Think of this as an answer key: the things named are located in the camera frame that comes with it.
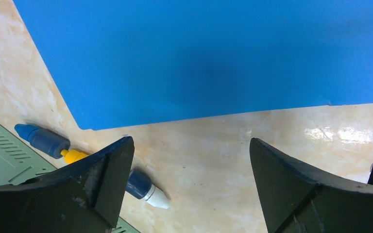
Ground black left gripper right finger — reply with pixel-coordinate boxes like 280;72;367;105
249;138;373;233

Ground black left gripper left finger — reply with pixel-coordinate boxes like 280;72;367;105
0;136;135;233

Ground green file rack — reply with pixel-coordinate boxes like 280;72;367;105
0;125;124;233

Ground blue plastic folder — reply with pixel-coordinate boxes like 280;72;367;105
15;0;373;130

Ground yellow dropper bottle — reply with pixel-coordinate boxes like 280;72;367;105
60;149;89;164

